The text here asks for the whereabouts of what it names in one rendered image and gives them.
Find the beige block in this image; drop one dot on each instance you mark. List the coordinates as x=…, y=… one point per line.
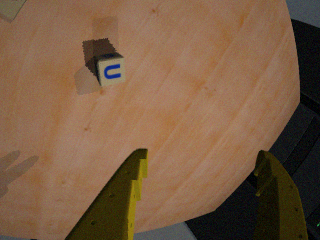
x=110, y=68

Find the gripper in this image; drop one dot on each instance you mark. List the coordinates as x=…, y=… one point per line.
x=111, y=215

